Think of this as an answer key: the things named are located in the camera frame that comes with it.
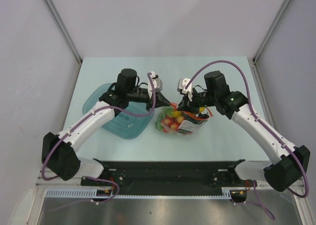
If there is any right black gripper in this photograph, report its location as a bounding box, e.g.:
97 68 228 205
178 87 218 114

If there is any clear zip bag red zipper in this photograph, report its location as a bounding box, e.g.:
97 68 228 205
155 103 213 135

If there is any red cherry bunch with leaf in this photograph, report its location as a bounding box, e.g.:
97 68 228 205
155 107 188 135

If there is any dark purple grape bunch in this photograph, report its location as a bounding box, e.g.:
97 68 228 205
187 113 210 125

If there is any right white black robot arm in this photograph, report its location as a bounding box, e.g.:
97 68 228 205
177 71 310 192

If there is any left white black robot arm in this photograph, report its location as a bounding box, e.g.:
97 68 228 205
41 68 170 185

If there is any teal transparent plastic tray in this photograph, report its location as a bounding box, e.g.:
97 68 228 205
82 83 154 139

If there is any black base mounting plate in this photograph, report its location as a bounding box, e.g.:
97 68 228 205
80 161 253 196

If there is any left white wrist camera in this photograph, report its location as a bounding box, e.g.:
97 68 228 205
147 71 163 98

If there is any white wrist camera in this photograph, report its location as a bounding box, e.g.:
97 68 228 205
177 78 193 101
147 71 163 98

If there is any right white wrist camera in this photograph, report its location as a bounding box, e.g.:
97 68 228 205
177 78 193 101

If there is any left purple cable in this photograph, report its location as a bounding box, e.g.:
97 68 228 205
40 72 157 212

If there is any white slotted cable duct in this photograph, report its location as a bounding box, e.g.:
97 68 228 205
45 188 232 200

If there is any aluminium frame rail front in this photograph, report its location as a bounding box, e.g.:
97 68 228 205
35 168 306 189

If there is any left aluminium corner post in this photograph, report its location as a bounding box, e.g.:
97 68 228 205
36 0 83 64

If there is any aluminium corner post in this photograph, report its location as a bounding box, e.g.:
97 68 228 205
252 0 293 64
36 0 83 64

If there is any right aluminium corner post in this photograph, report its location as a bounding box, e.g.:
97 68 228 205
252 0 293 64

